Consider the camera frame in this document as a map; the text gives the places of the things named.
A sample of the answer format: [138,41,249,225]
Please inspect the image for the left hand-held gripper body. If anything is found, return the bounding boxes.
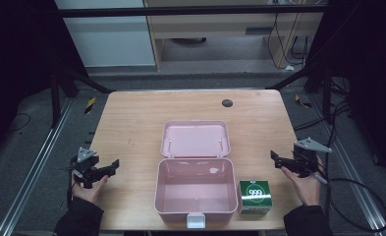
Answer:
[69,147,100,190]

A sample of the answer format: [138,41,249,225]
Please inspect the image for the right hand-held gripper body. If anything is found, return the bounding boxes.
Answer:
[291,137,333,179]

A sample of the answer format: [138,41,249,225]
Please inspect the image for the person's left hand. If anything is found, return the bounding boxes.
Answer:
[70,172,110,207]

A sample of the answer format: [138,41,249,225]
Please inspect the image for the person's right hand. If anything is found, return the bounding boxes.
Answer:
[280,156,324,207]

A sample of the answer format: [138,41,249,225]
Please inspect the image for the green and white carton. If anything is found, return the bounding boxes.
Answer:
[237,179,274,216]

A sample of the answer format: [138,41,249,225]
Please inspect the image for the yellow and black tape strip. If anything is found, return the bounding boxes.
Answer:
[83,96,97,115]
[294,93,312,109]

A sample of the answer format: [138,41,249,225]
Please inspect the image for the black metal stand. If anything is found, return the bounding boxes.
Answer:
[264,64,334,125]
[48,62,115,130]

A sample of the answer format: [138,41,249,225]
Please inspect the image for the pink plastic lidded box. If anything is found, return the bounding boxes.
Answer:
[153,119,240,230]

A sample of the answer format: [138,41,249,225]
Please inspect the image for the white cabinet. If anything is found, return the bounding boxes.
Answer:
[54,0,157,69]

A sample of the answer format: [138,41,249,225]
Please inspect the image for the wooden desk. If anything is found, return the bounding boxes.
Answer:
[142,0,327,72]

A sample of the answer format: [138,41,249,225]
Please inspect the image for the black horizontal bar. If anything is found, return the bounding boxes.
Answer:
[56,4,328,19]

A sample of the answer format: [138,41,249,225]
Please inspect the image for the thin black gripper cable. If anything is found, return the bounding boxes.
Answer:
[66,165,81,208]

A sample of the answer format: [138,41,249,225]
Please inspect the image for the aluminium floor rail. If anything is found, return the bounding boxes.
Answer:
[0,97,76,236]
[307,94,386,236]

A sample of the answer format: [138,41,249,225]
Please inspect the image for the black cables under desk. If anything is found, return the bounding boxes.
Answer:
[266,12,309,71]

